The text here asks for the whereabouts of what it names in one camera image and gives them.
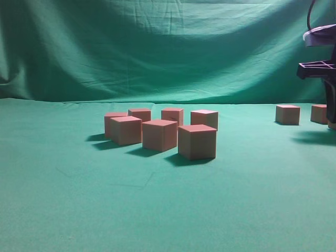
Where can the pink wooden cube column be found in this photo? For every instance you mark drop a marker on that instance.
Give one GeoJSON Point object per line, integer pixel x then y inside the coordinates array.
{"type": "Point", "coordinates": [319, 113]}

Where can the pink wooden cube placed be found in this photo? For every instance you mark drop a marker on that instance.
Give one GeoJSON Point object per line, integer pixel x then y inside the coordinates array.
{"type": "Point", "coordinates": [173, 114]}
{"type": "Point", "coordinates": [205, 117]}
{"type": "Point", "coordinates": [159, 135]}
{"type": "Point", "coordinates": [141, 113]}

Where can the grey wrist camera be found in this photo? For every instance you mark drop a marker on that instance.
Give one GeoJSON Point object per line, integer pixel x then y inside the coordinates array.
{"type": "Point", "coordinates": [320, 36]}

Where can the green table cloth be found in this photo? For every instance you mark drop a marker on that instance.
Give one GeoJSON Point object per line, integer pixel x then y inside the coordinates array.
{"type": "Point", "coordinates": [64, 187]}

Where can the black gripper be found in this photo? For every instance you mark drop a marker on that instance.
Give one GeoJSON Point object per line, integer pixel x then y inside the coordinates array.
{"type": "Point", "coordinates": [322, 69]}

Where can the green backdrop cloth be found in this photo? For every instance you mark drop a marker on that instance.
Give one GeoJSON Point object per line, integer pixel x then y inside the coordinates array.
{"type": "Point", "coordinates": [157, 51]}

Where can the pink wooden cube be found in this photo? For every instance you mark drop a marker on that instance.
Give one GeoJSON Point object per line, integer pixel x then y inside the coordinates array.
{"type": "Point", "coordinates": [287, 114]}
{"type": "Point", "coordinates": [107, 118]}
{"type": "Point", "coordinates": [197, 142]}
{"type": "Point", "coordinates": [126, 130]}

